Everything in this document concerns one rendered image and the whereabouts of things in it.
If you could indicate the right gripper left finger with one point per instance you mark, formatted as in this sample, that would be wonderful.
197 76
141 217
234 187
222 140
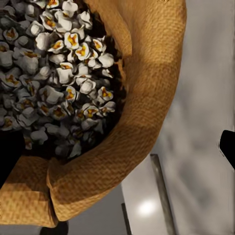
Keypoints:
12 145

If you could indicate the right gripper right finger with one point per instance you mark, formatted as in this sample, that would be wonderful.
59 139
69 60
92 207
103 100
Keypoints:
227 146

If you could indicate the popcorn bag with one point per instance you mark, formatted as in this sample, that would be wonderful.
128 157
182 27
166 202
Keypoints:
145 37

